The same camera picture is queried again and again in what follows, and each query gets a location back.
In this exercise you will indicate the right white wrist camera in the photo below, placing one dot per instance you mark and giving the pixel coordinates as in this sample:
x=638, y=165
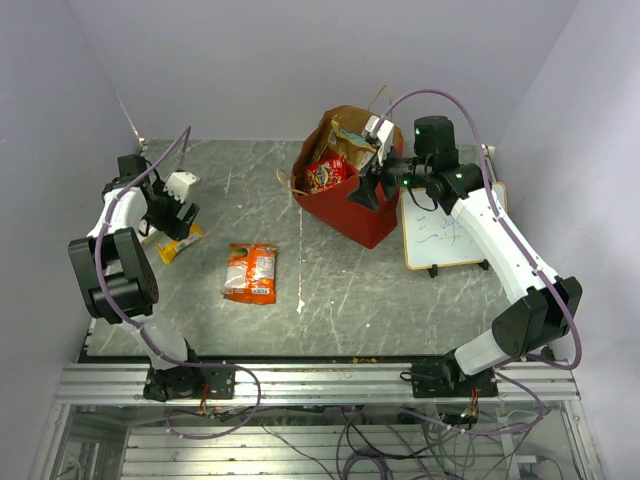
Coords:
x=380, y=135

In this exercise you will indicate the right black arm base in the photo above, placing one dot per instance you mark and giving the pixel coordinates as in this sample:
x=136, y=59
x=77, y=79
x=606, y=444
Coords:
x=444, y=380

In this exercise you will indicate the yellow snack bar wrapper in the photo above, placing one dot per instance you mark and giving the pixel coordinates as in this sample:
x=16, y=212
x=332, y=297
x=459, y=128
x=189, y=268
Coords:
x=169, y=250

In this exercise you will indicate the aluminium frame rail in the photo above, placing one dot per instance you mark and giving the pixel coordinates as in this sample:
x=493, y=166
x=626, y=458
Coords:
x=310, y=384

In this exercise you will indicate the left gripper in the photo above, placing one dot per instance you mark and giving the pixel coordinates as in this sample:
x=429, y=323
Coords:
x=174, y=226

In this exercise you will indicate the red paper bag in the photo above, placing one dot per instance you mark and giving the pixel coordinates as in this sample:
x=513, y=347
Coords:
x=363, y=226

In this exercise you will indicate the small whiteboard with stand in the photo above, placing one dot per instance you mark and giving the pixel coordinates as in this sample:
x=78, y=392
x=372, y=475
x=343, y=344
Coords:
x=434, y=240

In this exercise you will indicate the small red snack packet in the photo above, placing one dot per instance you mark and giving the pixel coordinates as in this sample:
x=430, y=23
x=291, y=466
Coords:
x=326, y=173

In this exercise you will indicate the brown paper snack bag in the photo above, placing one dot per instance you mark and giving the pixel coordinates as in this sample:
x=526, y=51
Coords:
x=347, y=139

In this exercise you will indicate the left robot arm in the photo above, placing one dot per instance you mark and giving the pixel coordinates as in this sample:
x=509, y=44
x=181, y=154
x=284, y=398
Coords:
x=117, y=282

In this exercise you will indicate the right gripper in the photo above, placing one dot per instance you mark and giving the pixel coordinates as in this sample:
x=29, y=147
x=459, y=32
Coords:
x=366, y=193

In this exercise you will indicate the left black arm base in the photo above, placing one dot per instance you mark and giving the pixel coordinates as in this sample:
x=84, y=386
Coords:
x=183, y=383

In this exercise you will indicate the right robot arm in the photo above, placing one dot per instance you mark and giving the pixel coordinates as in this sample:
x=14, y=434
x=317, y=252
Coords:
x=542, y=304

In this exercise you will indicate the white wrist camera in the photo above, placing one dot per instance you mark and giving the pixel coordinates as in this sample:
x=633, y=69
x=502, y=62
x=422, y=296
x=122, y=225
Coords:
x=380, y=135
x=179, y=185

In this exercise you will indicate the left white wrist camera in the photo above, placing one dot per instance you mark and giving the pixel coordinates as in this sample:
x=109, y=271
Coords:
x=179, y=185

